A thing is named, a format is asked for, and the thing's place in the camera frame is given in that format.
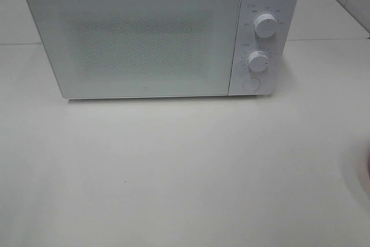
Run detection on round white door button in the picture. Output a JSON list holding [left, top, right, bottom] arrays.
[[243, 78, 261, 92]]

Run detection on lower white timer knob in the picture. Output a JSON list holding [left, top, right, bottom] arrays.
[[246, 50, 270, 72]]

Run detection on upper white power knob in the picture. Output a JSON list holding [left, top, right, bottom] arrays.
[[253, 12, 278, 38]]

